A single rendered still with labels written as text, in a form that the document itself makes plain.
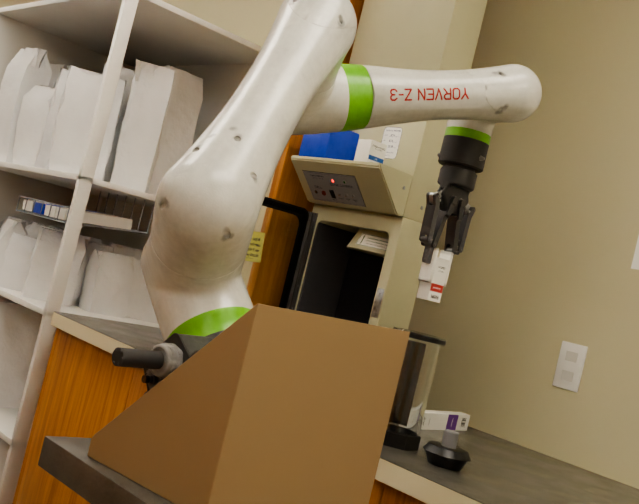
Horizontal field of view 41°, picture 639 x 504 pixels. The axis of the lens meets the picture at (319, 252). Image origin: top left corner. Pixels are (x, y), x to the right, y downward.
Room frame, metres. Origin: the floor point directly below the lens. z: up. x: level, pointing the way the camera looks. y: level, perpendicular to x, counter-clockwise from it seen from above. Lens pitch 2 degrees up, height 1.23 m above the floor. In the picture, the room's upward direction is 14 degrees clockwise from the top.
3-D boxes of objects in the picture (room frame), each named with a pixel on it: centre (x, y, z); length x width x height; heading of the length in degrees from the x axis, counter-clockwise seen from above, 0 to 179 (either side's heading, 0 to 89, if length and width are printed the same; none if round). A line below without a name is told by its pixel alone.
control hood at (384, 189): (2.10, -0.02, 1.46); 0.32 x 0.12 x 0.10; 42
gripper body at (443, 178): (1.73, -0.23, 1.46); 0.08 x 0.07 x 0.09; 133
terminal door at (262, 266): (2.15, 0.17, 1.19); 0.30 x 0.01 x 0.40; 125
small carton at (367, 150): (2.05, -0.06, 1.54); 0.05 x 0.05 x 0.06; 37
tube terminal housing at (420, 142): (2.22, -0.16, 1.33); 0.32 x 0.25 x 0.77; 42
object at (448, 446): (1.62, -0.32, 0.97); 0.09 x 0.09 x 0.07
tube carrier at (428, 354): (1.73, -0.23, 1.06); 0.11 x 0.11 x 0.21
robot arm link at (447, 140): (1.73, -0.23, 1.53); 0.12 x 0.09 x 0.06; 43
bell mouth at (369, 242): (2.19, -0.15, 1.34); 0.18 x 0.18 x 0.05
